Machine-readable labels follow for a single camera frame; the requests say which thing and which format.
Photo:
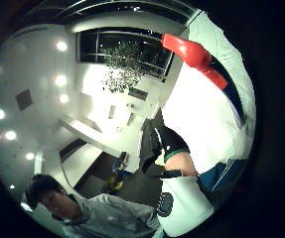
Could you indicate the dark table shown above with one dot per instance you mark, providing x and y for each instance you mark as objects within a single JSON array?
[{"x": 132, "y": 185}]

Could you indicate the dark wall picture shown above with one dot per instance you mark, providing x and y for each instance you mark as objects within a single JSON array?
[{"x": 138, "y": 94}]

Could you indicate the yellow object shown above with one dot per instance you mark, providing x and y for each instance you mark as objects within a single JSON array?
[{"x": 116, "y": 182}]

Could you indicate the the person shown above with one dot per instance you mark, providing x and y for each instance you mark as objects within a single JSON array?
[{"x": 109, "y": 214}]

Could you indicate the dark window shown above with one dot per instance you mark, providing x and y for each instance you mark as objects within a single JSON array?
[{"x": 148, "y": 49}]

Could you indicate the dark square ceiling vent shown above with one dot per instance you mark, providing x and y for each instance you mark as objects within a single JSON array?
[{"x": 24, "y": 99}]

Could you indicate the white counter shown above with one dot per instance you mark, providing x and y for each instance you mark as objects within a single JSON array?
[{"x": 89, "y": 132}]

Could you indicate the green leafy plant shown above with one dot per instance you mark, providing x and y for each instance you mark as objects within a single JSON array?
[{"x": 123, "y": 66}]

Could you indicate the group of ceiling spot lamps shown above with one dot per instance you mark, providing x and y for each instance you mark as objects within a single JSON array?
[{"x": 61, "y": 80}]

